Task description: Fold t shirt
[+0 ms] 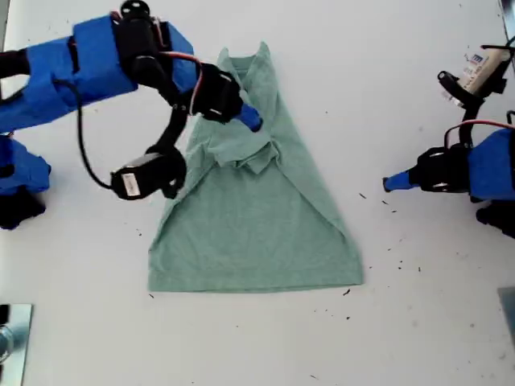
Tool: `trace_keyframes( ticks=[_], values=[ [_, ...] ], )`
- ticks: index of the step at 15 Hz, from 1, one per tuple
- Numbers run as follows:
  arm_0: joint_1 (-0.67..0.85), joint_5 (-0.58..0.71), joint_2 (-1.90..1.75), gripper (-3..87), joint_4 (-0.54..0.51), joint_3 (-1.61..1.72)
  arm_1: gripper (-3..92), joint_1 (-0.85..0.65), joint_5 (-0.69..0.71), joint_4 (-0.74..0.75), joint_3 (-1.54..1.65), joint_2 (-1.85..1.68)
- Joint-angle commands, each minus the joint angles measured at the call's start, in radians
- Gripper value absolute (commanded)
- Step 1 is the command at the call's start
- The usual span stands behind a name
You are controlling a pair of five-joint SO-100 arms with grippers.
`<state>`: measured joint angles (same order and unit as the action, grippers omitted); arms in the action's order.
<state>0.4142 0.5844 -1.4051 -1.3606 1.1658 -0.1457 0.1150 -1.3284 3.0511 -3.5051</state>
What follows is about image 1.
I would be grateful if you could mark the green t-shirt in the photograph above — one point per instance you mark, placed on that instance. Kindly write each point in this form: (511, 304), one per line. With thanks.
(249, 241)

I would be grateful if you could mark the black clamp block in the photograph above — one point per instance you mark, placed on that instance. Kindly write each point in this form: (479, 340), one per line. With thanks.
(4, 313)

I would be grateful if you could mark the black camera stalk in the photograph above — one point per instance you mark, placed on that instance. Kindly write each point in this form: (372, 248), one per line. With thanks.
(470, 120)
(173, 128)

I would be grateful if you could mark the black camera box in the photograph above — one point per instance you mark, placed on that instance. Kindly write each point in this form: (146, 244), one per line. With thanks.
(141, 177)
(483, 68)

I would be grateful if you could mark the steel post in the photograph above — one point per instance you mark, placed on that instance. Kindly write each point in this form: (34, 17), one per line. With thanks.
(5, 346)

